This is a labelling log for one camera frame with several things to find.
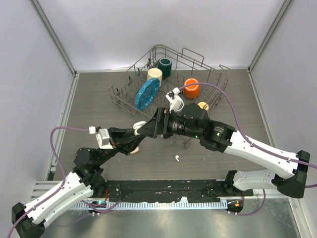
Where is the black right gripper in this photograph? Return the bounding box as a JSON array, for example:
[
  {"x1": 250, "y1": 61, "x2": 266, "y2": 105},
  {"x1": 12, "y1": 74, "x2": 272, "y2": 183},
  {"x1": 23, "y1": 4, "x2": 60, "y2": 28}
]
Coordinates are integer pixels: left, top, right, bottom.
[{"x1": 138, "y1": 107, "x2": 202, "y2": 139}]

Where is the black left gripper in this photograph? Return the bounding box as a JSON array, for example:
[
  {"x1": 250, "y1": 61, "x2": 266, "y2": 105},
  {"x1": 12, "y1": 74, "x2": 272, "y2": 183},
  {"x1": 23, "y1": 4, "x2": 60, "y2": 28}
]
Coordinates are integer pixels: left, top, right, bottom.
[{"x1": 96, "y1": 126, "x2": 145, "y2": 166}]

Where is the white earbud case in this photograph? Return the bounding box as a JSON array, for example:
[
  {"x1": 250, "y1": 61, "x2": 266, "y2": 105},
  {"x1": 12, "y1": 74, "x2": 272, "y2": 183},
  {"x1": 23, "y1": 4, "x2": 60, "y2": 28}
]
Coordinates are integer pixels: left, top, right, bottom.
[{"x1": 133, "y1": 121, "x2": 147, "y2": 135}]

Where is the beige earbud charging case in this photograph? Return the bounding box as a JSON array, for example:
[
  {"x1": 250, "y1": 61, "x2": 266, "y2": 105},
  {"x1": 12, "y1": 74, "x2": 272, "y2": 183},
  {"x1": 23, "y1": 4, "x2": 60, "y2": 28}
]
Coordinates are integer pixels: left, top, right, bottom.
[{"x1": 130, "y1": 146, "x2": 139, "y2": 154}]

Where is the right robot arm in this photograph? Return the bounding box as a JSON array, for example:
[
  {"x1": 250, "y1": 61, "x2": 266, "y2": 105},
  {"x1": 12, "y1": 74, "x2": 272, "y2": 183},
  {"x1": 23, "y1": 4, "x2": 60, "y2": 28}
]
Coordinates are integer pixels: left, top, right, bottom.
[{"x1": 136, "y1": 103, "x2": 310, "y2": 198}]

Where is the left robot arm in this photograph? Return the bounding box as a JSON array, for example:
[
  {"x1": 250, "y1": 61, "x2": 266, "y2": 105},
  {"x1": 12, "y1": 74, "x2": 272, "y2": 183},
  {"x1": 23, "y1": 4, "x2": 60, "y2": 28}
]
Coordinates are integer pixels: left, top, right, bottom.
[{"x1": 9, "y1": 126, "x2": 145, "y2": 238}]

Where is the blue polka dot plate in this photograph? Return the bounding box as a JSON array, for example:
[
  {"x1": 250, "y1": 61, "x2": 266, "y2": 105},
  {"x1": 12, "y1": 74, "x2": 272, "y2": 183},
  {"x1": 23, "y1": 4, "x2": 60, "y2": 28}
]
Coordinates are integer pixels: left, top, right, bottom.
[{"x1": 135, "y1": 78, "x2": 160, "y2": 111}]

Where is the cream ribbed mug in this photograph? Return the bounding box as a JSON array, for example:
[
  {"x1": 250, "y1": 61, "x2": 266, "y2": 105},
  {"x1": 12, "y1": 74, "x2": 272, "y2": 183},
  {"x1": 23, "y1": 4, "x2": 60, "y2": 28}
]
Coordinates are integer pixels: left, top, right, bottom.
[{"x1": 147, "y1": 67, "x2": 162, "y2": 86}]

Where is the yellow mug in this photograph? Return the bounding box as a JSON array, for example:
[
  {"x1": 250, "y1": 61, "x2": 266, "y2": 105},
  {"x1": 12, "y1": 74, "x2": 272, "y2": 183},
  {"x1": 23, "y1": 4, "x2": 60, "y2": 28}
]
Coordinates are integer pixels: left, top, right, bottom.
[{"x1": 197, "y1": 102, "x2": 209, "y2": 111}]

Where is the dark teal mug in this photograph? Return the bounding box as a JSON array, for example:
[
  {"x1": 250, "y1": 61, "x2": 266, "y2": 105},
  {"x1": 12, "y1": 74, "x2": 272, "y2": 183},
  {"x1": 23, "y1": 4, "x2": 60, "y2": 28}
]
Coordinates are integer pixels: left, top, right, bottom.
[{"x1": 158, "y1": 58, "x2": 172, "y2": 78}]

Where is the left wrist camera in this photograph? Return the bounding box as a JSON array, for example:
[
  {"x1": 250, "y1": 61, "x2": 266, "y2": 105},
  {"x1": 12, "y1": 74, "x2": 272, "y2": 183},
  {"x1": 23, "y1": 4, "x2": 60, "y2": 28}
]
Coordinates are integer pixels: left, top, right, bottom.
[{"x1": 89, "y1": 126, "x2": 113, "y2": 149}]

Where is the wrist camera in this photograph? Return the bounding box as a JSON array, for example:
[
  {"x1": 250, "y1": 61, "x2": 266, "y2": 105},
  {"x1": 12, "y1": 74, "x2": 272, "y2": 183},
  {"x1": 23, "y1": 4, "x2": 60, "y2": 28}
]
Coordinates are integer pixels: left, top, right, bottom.
[
  {"x1": 165, "y1": 87, "x2": 184, "y2": 113},
  {"x1": 89, "y1": 126, "x2": 113, "y2": 149}
]

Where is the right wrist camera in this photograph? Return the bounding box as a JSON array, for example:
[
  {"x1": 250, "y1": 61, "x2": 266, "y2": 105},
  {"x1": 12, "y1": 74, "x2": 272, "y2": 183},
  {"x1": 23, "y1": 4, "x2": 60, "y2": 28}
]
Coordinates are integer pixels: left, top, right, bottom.
[{"x1": 165, "y1": 87, "x2": 184, "y2": 113}]

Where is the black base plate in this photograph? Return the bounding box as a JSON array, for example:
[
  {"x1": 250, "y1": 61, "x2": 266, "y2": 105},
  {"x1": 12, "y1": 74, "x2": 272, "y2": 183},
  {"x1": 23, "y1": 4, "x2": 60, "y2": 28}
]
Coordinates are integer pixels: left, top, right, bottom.
[{"x1": 105, "y1": 179, "x2": 254, "y2": 203}]

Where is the grey wire dish rack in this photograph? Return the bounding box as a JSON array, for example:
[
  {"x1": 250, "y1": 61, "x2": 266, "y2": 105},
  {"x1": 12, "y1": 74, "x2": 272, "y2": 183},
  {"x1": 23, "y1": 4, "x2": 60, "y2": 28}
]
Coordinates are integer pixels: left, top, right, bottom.
[{"x1": 107, "y1": 44, "x2": 231, "y2": 149}]

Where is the orange mug black handle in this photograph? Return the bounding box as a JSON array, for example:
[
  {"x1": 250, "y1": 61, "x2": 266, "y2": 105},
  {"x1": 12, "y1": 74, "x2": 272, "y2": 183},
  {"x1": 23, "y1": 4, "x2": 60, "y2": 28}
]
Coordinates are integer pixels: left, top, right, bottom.
[{"x1": 183, "y1": 78, "x2": 200, "y2": 99}]

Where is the white slotted cable duct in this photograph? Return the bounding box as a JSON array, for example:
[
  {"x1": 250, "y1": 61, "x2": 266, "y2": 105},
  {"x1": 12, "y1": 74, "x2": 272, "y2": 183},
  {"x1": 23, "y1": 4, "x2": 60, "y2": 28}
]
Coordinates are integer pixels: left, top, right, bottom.
[{"x1": 69, "y1": 197, "x2": 228, "y2": 210}]

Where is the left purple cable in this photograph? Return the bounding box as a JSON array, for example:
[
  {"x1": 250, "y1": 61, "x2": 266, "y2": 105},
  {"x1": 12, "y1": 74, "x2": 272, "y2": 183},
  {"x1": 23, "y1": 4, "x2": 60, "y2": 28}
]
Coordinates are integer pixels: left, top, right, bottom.
[{"x1": 6, "y1": 126, "x2": 123, "y2": 238}]

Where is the left aluminium frame post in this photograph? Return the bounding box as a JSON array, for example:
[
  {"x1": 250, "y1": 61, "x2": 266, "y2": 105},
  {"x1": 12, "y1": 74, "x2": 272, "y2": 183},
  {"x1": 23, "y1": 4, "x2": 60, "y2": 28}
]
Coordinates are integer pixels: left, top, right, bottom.
[{"x1": 29, "y1": 0, "x2": 77, "y2": 75}]

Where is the aluminium frame post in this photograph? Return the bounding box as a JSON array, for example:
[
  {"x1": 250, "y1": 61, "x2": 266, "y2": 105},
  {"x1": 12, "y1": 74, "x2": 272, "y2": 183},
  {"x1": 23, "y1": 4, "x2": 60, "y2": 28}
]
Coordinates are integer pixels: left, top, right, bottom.
[
  {"x1": 248, "y1": 0, "x2": 294, "y2": 73},
  {"x1": 29, "y1": 0, "x2": 77, "y2": 75}
]

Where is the right aluminium frame post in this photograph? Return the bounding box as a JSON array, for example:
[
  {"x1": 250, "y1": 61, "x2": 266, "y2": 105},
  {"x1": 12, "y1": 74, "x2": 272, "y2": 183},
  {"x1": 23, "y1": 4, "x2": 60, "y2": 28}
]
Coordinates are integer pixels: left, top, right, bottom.
[{"x1": 248, "y1": 0, "x2": 294, "y2": 73}]

